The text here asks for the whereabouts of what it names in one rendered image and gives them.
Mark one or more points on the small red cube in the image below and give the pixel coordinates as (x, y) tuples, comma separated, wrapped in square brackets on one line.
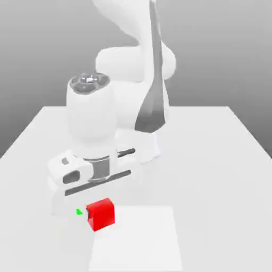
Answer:
[(102, 214)]

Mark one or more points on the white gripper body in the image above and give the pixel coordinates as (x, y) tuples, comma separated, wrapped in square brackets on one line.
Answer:
[(70, 199)]

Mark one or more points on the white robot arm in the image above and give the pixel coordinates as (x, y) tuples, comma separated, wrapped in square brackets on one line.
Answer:
[(91, 119)]

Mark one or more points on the small green cube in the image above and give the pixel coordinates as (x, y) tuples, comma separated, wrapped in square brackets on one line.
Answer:
[(79, 212)]

